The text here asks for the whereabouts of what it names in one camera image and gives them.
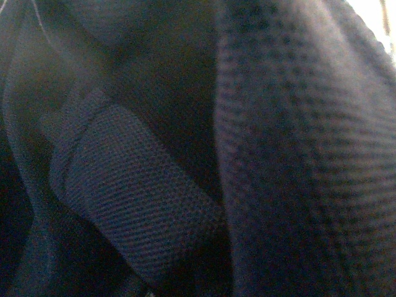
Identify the dark navy knit garment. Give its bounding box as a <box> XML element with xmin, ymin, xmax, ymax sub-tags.
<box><xmin>1</xmin><ymin>1</ymin><xmax>395</xmax><ymax>296</ymax></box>

